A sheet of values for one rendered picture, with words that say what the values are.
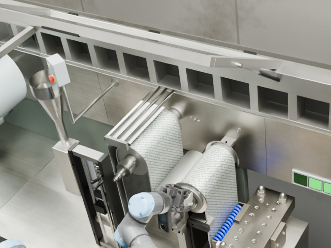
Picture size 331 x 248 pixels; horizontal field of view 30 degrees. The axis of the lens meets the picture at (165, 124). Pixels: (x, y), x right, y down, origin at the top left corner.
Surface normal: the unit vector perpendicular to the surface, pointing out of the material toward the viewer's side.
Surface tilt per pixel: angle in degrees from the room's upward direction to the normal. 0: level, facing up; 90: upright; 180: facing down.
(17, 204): 0
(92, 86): 90
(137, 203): 50
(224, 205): 90
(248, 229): 0
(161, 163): 92
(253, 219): 0
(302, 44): 90
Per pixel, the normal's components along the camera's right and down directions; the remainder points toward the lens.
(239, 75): -0.54, 0.58
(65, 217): -0.13, -0.77
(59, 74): 0.52, 0.48
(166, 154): 0.84, 0.28
